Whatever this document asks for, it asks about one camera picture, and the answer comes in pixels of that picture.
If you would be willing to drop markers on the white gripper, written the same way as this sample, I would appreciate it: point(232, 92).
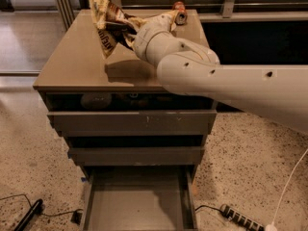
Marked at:
point(153, 25)

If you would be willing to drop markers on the brown chip bag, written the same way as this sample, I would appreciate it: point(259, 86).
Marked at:
point(111, 22)

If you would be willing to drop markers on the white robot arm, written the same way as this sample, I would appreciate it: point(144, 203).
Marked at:
point(276, 92)

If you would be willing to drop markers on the grey bowl in drawer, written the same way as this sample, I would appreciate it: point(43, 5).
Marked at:
point(96, 100)

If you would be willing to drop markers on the top grey drawer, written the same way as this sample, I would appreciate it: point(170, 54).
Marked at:
point(143, 123)

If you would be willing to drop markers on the grey drawer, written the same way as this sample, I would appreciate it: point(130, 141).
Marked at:
point(136, 156)
point(143, 123)
point(149, 201)

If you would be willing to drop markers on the tan drawer cabinet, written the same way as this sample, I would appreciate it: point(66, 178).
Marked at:
point(77, 66)

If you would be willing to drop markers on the middle grey drawer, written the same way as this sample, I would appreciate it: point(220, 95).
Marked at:
point(136, 156)

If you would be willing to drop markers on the bottom grey drawer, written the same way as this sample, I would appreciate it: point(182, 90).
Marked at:
point(149, 201)

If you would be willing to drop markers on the orange soda can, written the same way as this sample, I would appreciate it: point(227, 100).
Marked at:
point(181, 16)

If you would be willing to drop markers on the black power adapter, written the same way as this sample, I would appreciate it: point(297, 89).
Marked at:
point(76, 217)

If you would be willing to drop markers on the black power strip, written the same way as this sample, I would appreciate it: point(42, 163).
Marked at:
point(240, 219)

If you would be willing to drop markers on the black bar on floor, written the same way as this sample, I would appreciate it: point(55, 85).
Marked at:
point(35, 209)

